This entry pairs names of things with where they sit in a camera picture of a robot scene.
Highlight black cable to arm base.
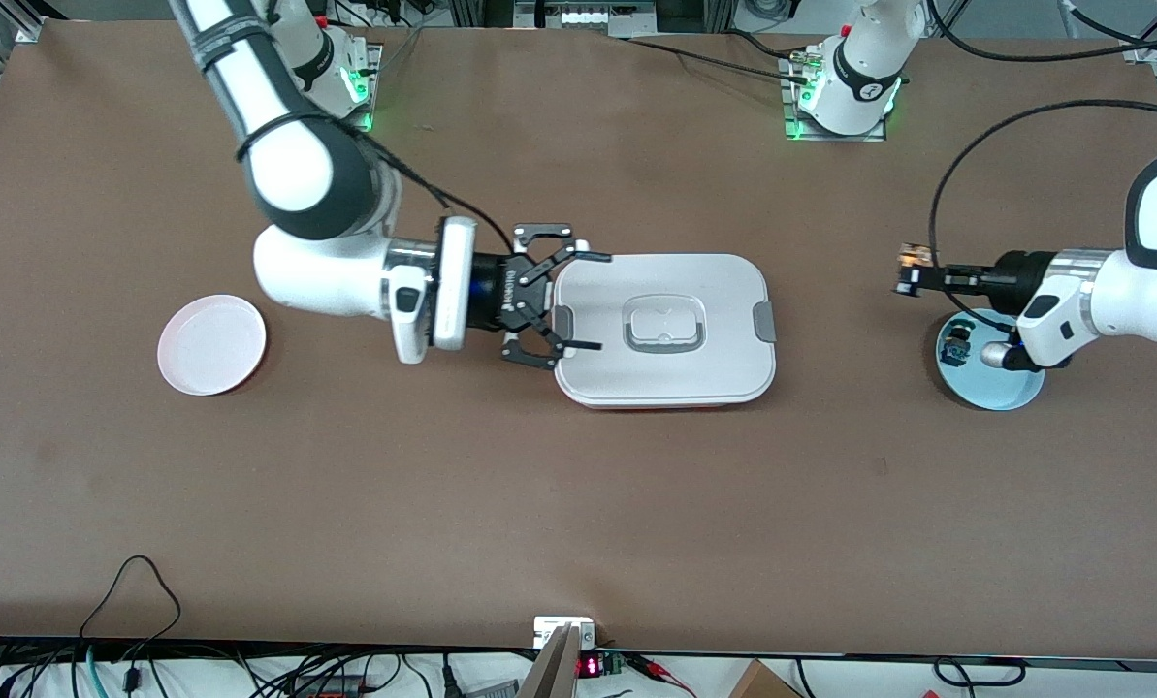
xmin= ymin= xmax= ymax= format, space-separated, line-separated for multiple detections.
xmin=625 ymin=29 xmax=817 ymax=86

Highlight white power strip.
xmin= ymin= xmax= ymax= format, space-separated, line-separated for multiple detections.
xmin=515 ymin=0 xmax=657 ymax=38

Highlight thin black looped cable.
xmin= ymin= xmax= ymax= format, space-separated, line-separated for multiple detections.
xmin=79 ymin=555 xmax=183 ymax=670

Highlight small white mounting block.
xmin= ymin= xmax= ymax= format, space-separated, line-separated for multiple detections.
xmin=533 ymin=617 xmax=596 ymax=649

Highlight pink round plate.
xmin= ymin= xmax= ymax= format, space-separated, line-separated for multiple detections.
xmin=157 ymin=295 xmax=269 ymax=397

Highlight aluminium corner bracket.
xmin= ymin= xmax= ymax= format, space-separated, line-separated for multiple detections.
xmin=11 ymin=0 xmax=65 ymax=45

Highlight red and black clip leads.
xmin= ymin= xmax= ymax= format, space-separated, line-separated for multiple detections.
xmin=628 ymin=652 xmax=700 ymax=697

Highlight aluminium profile bar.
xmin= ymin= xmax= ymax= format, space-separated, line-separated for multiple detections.
xmin=518 ymin=625 xmax=581 ymax=698

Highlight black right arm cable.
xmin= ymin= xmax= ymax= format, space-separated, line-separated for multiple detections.
xmin=237 ymin=19 xmax=519 ymax=261

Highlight brown cardboard piece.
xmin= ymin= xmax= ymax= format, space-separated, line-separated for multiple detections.
xmin=728 ymin=659 xmax=804 ymax=698

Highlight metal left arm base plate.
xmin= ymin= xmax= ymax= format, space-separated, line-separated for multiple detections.
xmin=782 ymin=48 xmax=889 ymax=143

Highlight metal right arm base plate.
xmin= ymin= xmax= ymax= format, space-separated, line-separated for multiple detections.
xmin=273 ymin=44 xmax=383 ymax=134

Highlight aluminium profile frame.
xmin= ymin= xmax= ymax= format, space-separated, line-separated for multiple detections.
xmin=1124 ymin=39 xmax=1157 ymax=132

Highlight white lunch box grey clips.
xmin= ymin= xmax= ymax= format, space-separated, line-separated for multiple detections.
xmin=551 ymin=254 xmax=778 ymax=410

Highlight light blue round plate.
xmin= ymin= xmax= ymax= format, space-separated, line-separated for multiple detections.
xmin=935 ymin=310 xmax=1046 ymax=412

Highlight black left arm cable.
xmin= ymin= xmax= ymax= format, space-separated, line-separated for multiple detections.
xmin=927 ymin=0 xmax=1157 ymax=345

